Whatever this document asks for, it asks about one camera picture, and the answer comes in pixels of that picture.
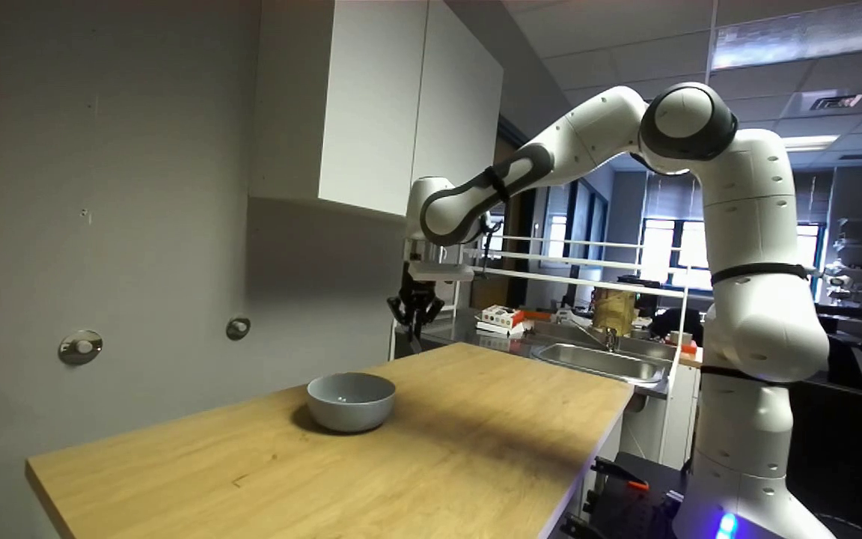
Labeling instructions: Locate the grey bowl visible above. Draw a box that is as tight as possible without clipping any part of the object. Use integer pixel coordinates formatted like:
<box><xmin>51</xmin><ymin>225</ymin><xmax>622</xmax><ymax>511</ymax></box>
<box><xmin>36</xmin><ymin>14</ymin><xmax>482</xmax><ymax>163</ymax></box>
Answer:
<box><xmin>305</xmin><ymin>372</ymin><xmax>395</xmax><ymax>435</ymax></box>

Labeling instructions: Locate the left round wall fixture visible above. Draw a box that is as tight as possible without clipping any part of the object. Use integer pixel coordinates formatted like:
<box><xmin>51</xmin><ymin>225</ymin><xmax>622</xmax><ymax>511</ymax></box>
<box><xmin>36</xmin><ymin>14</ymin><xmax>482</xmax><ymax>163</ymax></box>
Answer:
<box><xmin>58</xmin><ymin>330</ymin><xmax>106</xmax><ymax>366</ymax></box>

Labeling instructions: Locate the steel sink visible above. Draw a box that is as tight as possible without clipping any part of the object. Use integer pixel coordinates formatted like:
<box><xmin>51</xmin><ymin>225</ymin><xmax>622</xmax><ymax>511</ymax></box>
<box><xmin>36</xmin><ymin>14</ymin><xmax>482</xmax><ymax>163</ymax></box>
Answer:
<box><xmin>534</xmin><ymin>345</ymin><xmax>670</xmax><ymax>384</ymax></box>

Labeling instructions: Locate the yellow container on counter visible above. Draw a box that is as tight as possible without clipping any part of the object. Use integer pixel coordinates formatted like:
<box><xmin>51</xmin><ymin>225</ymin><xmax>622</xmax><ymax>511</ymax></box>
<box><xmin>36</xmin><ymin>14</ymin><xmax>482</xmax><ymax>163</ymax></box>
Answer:
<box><xmin>594</xmin><ymin>287</ymin><xmax>639</xmax><ymax>335</ymax></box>

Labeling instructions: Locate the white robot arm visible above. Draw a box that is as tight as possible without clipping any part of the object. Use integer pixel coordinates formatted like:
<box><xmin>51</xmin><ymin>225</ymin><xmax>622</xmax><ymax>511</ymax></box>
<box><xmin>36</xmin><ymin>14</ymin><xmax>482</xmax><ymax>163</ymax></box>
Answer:
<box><xmin>404</xmin><ymin>80</ymin><xmax>836</xmax><ymax>539</ymax></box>

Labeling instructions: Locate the right round wall fixture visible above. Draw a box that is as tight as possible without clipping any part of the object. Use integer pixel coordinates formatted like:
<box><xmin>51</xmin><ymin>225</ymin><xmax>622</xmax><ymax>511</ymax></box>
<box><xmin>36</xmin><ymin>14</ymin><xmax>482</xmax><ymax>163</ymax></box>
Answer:
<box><xmin>226</xmin><ymin>318</ymin><xmax>251</xmax><ymax>341</ymax></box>

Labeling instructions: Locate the white wall cabinet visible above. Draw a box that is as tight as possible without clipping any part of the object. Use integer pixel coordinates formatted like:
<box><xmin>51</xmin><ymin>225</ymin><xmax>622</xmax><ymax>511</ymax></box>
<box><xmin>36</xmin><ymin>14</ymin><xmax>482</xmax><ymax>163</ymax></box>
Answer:
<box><xmin>251</xmin><ymin>0</ymin><xmax>504</xmax><ymax>215</ymax></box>

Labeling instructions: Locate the white wire rack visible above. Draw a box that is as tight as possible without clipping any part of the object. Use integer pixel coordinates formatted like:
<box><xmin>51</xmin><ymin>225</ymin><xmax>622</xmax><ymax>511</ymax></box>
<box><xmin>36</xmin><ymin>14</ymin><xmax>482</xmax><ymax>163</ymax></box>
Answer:
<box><xmin>404</xmin><ymin>236</ymin><xmax>691</xmax><ymax>395</ymax></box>

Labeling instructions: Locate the round wall fixture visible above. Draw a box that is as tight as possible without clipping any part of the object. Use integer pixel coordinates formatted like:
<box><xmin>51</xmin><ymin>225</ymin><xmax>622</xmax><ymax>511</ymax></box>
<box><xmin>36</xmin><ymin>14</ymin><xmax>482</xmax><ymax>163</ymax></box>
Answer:
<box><xmin>226</xmin><ymin>318</ymin><xmax>251</xmax><ymax>341</ymax></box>
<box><xmin>58</xmin><ymin>330</ymin><xmax>106</xmax><ymax>366</ymax></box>

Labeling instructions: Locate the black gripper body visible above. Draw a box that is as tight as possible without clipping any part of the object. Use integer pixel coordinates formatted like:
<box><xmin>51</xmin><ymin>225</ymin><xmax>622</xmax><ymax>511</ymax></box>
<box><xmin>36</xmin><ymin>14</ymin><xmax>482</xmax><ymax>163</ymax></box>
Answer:
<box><xmin>398</xmin><ymin>269</ymin><xmax>441</xmax><ymax>309</ymax></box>

